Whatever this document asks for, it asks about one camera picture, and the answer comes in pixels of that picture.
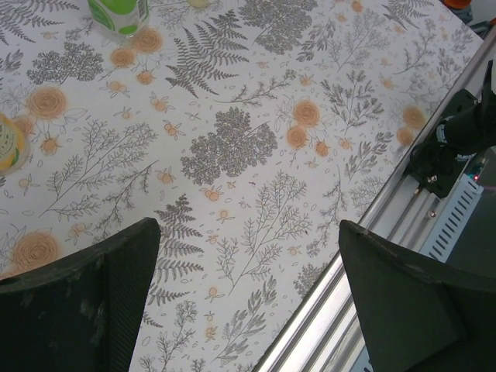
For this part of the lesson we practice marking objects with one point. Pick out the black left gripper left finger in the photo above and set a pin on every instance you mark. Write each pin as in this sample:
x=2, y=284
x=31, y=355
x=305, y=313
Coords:
x=58, y=317

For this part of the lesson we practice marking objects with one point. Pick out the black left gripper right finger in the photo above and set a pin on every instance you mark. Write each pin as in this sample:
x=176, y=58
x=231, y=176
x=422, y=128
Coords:
x=418, y=310

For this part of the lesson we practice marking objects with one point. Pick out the yellow tea bottle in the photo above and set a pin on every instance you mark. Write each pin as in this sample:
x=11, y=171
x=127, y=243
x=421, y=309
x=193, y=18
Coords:
x=9, y=147

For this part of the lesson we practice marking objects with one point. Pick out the soda water bottle lime label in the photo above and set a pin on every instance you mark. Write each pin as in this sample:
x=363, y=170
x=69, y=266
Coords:
x=116, y=15

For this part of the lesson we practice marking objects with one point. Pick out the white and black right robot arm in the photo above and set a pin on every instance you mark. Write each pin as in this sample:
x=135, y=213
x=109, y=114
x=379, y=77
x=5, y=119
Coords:
x=469, y=128

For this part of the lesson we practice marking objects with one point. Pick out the floral patterned tablecloth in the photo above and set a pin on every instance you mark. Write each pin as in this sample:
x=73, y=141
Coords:
x=232, y=116

